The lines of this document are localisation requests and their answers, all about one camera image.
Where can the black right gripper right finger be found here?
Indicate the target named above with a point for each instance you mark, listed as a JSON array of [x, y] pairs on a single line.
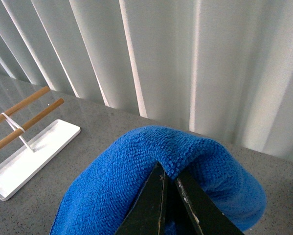
[[205, 217]]

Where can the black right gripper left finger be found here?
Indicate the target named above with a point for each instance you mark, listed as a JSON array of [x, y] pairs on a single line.
[[147, 216]]

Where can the blue microfiber cloth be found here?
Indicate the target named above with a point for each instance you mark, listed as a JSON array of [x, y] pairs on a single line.
[[98, 200]]

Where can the white towel rack tray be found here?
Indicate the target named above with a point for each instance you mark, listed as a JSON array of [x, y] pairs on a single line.
[[21, 166]]

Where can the white pleated curtain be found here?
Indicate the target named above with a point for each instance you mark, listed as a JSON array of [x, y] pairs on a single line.
[[220, 68]]

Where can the lower wooden rack rod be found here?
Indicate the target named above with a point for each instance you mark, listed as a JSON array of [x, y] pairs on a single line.
[[18, 132]]

